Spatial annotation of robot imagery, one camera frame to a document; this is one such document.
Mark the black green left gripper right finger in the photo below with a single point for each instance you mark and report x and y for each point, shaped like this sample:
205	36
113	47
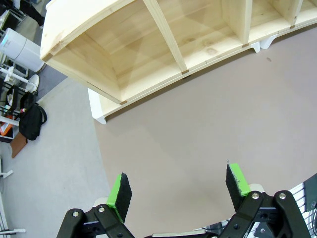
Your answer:
237	183

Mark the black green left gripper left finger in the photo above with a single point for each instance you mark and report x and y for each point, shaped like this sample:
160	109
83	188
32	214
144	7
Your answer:
119	196

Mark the brown wooden board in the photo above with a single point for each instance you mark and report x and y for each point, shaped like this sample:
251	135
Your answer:
17	146

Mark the black backpack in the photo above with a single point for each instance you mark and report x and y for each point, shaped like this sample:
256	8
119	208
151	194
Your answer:
31	122

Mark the black storage rack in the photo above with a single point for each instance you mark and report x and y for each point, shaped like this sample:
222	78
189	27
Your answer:
10	104

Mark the white floor stand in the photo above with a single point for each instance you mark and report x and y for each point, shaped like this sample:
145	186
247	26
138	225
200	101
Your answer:
33	81

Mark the light wooden compartment shelf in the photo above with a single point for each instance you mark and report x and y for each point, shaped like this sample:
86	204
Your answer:
148	49

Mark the white air purifier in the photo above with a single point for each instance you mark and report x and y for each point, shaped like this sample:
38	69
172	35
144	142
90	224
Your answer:
22	50

